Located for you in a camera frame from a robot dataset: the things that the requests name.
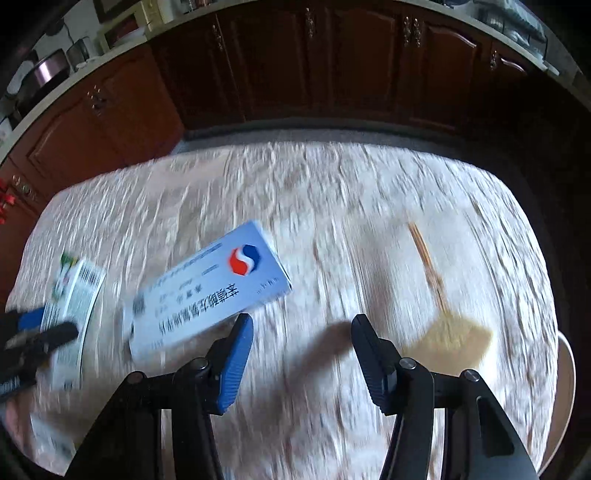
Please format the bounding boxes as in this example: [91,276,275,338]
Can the embossed beige tablecloth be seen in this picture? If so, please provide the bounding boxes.
[8,142,558,479]

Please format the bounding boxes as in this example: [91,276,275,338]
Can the metal dish rack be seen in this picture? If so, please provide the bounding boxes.
[474,0,560,75]

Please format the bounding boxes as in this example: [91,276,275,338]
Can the purple rice cooker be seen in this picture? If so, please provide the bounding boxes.
[22,49,70,91]

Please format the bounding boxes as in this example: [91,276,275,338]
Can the green white milk carton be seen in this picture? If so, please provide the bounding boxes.
[41,252,106,391]

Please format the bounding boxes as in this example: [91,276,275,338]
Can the left human hand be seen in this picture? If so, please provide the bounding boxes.
[1,398,76,464]

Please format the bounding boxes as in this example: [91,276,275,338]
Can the dark red kitchen cabinets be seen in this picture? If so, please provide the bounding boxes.
[0,0,591,296]

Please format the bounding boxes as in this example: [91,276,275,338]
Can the blue white medicine box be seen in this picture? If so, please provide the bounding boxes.
[122,221,291,362]

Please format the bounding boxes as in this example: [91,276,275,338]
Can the white microwave oven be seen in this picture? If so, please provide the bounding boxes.
[97,7,147,51]

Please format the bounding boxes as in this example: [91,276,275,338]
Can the red hanging ornament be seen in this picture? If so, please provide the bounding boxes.
[0,180,18,225]

